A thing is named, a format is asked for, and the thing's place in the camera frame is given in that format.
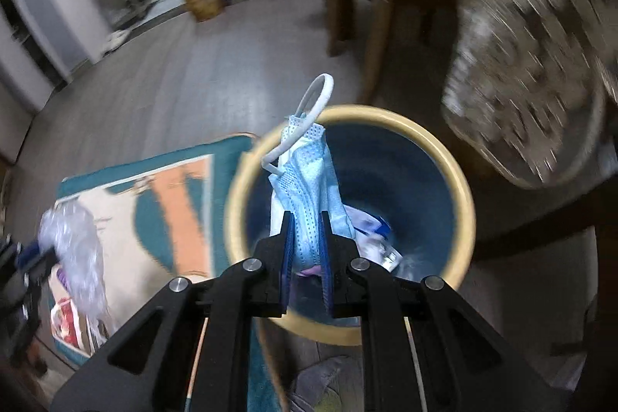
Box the teal yellow-rimmed waste basket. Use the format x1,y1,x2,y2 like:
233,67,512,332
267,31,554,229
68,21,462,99
224,103,477,348

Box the purple plastic bottle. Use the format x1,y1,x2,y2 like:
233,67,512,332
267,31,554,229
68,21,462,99
50,266,71,299

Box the white slippers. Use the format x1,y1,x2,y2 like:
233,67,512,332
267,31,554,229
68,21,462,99
102,29,131,55

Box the patterned teal orange cushion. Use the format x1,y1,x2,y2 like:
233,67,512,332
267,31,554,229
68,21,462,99
53,135,284,411

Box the light blue face mask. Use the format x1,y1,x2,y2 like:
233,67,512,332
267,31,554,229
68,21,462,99
261,73,355,276

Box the red floral paper bag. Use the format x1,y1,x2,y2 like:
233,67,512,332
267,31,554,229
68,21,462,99
50,295,108,359

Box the blue white snack package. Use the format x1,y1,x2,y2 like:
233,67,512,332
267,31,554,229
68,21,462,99
344,205,402,273

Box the clear plastic bag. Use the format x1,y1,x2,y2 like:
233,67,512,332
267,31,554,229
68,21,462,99
38,198,115,331

